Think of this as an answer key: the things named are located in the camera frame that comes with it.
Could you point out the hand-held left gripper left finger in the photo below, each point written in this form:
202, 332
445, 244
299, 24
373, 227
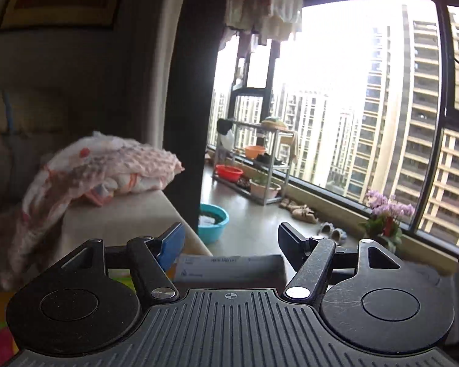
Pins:
172, 245

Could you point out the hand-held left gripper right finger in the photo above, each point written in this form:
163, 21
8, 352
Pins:
290, 241

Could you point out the pink cardboard box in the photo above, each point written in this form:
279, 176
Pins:
229, 271

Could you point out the beige shoe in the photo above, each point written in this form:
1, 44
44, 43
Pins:
292, 204
305, 215

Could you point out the grey slipper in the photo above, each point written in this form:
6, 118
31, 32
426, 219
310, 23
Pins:
338, 236
325, 230

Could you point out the teal plastic basin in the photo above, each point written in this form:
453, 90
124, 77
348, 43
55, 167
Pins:
213, 223

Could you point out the potted green plant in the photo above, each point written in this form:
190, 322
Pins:
265, 189

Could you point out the beige sofa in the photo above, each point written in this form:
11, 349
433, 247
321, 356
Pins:
118, 218

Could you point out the metal shelf rack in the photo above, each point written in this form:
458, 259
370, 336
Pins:
269, 183

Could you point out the dark shoes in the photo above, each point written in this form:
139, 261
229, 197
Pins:
267, 158

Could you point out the red plastic basin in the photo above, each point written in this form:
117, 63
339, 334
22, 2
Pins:
229, 173

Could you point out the beige hanging cloth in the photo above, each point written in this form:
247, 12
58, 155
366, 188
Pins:
292, 147

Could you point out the orange plastic basin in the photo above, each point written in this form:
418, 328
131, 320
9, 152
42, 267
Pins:
255, 152

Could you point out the purple potted orchid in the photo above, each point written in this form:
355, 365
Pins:
388, 214

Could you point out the pink patterned blanket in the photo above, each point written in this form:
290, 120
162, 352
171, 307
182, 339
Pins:
91, 172

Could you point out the woven hat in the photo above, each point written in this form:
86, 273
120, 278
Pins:
274, 123

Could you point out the black and white bag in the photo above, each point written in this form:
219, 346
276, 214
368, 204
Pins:
225, 133

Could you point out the dark curtain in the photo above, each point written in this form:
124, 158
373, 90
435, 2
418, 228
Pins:
191, 103

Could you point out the hanging clothes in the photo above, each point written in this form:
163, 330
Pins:
263, 7

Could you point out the black window frame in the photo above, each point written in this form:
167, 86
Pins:
445, 84

